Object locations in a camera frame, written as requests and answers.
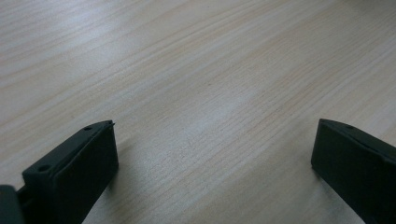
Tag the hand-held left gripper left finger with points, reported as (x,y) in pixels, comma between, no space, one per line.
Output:
(77,174)

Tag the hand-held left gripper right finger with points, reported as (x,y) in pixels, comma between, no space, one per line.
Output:
(358,165)

